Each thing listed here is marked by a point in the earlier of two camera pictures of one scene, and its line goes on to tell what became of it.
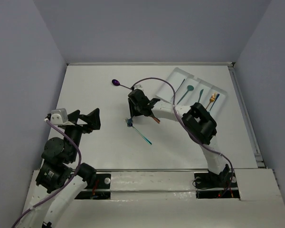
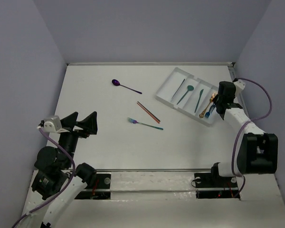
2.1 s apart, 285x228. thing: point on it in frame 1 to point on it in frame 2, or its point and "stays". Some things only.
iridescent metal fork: (129, 124) to (135, 122)
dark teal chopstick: (178, 88) stays
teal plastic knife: (200, 94) stays
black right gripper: (133, 111) to (215, 98)
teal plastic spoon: (189, 88) stays
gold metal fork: (212, 98) stays
